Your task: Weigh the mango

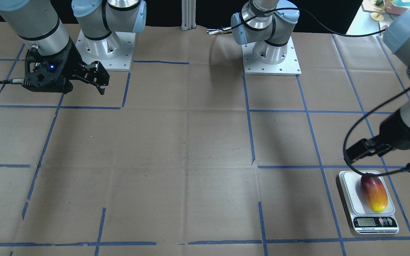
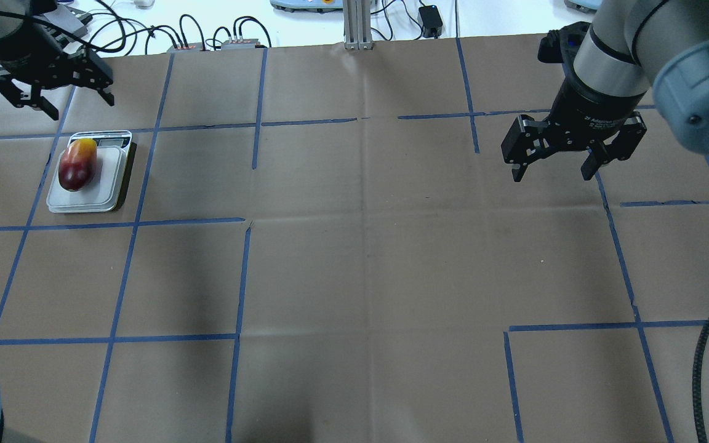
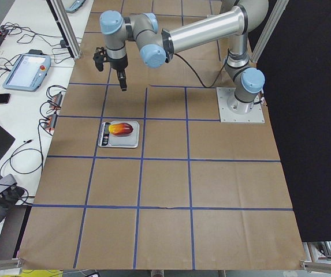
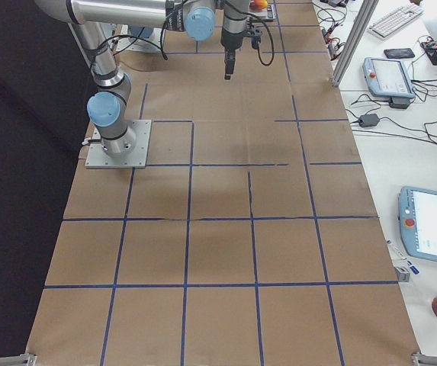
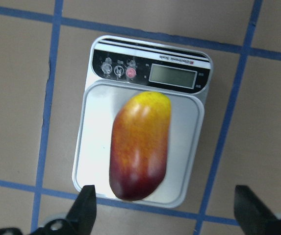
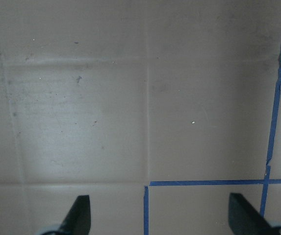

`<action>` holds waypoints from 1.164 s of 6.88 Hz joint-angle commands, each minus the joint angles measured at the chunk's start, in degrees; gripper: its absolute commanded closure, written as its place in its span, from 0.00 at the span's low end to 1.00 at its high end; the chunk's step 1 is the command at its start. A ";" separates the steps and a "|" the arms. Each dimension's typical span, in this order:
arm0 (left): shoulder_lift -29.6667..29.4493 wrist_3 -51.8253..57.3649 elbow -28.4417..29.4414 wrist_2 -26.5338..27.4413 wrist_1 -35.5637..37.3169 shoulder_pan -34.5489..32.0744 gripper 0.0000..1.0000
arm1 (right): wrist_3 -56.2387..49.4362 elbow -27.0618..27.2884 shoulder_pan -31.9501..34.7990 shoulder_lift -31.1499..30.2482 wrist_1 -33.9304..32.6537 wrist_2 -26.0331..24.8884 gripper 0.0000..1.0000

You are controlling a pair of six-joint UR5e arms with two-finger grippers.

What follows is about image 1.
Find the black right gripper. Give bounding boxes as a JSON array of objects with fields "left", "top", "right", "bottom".
[{"left": 22, "top": 39, "right": 110, "bottom": 95}]

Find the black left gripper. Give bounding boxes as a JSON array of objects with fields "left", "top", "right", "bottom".
[{"left": 379, "top": 110, "right": 410, "bottom": 150}]

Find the red yellow mango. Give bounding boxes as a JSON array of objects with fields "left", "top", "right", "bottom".
[{"left": 360, "top": 176, "right": 389, "bottom": 213}]

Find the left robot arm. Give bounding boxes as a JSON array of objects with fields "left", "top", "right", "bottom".
[{"left": 229, "top": 0, "right": 410, "bottom": 162}]

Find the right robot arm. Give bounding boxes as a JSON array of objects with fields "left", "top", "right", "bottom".
[{"left": 0, "top": 0, "right": 147, "bottom": 95}]

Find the white digital kitchen scale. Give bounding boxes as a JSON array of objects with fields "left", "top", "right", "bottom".
[{"left": 338, "top": 171, "right": 400, "bottom": 234}]

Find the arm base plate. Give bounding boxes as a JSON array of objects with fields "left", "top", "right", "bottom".
[
  {"left": 75, "top": 31, "right": 137, "bottom": 71},
  {"left": 241, "top": 37, "right": 302, "bottom": 76}
]

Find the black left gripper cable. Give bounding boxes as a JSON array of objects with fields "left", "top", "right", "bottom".
[{"left": 241, "top": 7, "right": 410, "bottom": 178}]

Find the aluminium frame post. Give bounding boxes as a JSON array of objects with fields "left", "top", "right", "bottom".
[{"left": 181, "top": 0, "right": 196, "bottom": 31}]

